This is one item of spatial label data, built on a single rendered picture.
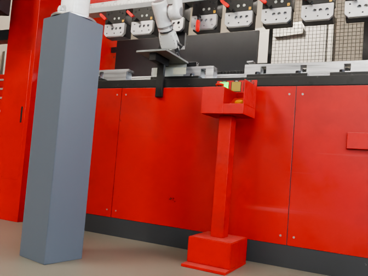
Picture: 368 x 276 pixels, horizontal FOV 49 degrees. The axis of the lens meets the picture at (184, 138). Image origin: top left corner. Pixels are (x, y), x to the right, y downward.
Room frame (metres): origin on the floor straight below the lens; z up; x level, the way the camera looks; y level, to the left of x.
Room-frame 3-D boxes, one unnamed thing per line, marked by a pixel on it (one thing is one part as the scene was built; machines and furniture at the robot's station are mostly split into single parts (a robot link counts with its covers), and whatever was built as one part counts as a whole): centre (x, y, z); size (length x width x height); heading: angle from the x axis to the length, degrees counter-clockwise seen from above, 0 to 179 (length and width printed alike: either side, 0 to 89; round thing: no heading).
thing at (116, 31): (2.48, 0.46, 1.26); 0.15 x 0.09 x 0.17; 64
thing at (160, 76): (2.12, 0.16, 0.88); 0.14 x 0.04 x 0.22; 154
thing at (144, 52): (2.16, 0.15, 1.00); 0.26 x 0.18 x 0.01; 154
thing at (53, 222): (1.70, 0.51, 0.50); 0.18 x 0.18 x 1.00; 52
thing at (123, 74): (2.53, 0.58, 0.92); 0.50 x 0.06 x 0.10; 64
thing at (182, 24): (2.30, 0.10, 1.26); 0.15 x 0.09 x 0.17; 64
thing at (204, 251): (1.79, -0.18, 0.06); 0.25 x 0.20 x 0.12; 152
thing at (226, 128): (1.82, -0.19, 0.39); 0.06 x 0.06 x 0.54; 62
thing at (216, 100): (1.82, -0.19, 0.75); 0.20 x 0.16 x 0.18; 62
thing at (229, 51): (2.85, 0.07, 1.12); 1.13 x 0.02 x 0.44; 64
